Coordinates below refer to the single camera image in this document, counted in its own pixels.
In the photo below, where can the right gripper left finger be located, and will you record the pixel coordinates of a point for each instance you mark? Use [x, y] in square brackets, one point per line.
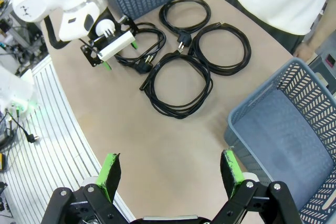
[105, 176]

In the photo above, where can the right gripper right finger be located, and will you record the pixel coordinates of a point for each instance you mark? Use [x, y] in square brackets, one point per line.
[232, 171]

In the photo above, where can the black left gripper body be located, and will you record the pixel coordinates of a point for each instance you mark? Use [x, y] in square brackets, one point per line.
[107, 14]

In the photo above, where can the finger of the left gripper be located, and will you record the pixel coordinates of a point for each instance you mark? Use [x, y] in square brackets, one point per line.
[90, 53]
[134, 46]

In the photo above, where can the person's left hand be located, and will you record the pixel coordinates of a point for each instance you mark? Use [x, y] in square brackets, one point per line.
[305, 51]

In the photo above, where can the aluminium slotted mounting plate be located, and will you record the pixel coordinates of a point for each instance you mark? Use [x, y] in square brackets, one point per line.
[52, 129]

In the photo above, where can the cluttered equipment rack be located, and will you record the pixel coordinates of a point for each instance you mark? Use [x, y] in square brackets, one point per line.
[15, 40]

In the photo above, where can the yellow black button box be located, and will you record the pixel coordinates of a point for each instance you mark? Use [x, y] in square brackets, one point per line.
[2, 162]

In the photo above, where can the grey device with red display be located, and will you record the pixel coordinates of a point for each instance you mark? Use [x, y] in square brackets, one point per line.
[325, 61]

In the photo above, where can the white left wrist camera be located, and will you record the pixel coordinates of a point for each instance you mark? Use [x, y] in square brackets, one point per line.
[115, 45]

